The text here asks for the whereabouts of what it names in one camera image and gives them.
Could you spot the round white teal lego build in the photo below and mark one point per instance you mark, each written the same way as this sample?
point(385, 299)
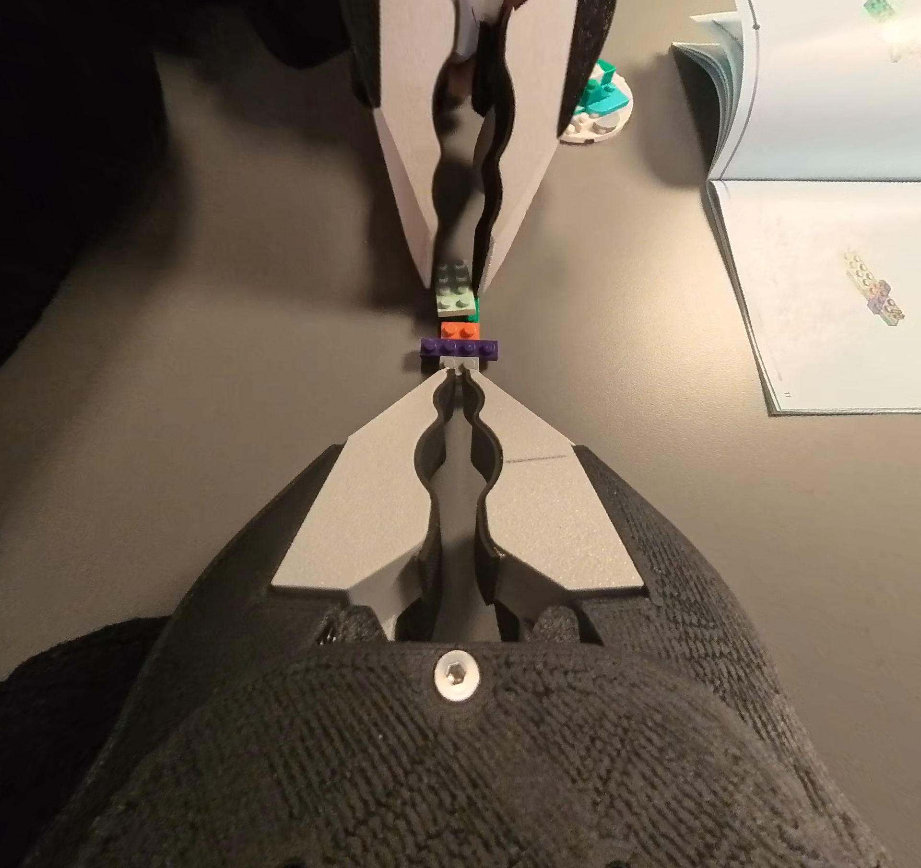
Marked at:
point(601, 109)

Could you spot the open instruction booklet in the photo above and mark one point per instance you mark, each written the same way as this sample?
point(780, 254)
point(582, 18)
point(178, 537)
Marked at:
point(827, 235)

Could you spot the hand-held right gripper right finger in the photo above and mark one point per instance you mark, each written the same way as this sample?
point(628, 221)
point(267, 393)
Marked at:
point(561, 523)

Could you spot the person's right forearm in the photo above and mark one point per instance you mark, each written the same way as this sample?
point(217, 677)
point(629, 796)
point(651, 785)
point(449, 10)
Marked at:
point(65, 738)

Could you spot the green lego plate assembly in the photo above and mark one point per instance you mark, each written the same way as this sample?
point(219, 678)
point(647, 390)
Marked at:
point(460, 348)

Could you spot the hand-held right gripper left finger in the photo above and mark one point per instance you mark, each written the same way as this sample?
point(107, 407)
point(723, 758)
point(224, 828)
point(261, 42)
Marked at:
point(352, 515)

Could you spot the light green lego plate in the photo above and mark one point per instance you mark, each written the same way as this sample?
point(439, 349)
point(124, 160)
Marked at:
point(455, 289)

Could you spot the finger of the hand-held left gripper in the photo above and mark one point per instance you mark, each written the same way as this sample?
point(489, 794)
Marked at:
point(539, 91)
point(406, 77)

